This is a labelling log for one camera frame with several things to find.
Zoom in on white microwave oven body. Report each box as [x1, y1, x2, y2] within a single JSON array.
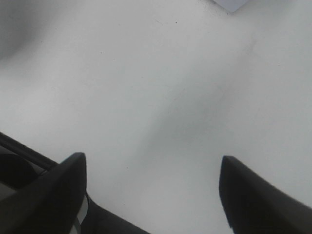
[[214, 0, 249, 12]]

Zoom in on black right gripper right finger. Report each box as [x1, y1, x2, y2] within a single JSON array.
[[219, 156, 312, 234]]

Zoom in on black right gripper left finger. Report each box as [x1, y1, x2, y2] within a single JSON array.
[[0, 153, 87, 234]]

